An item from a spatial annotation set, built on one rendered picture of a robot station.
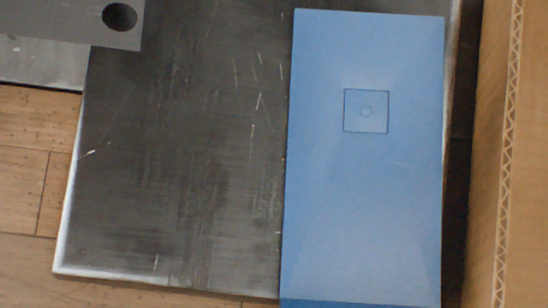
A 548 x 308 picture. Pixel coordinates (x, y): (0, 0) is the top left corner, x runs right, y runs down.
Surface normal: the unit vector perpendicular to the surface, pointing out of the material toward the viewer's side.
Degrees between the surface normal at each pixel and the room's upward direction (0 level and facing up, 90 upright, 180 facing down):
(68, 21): 31
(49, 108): 0
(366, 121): 0
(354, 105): 0
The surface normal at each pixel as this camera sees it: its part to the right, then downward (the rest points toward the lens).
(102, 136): 0.04, -0.25
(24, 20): -0.01, 0.28
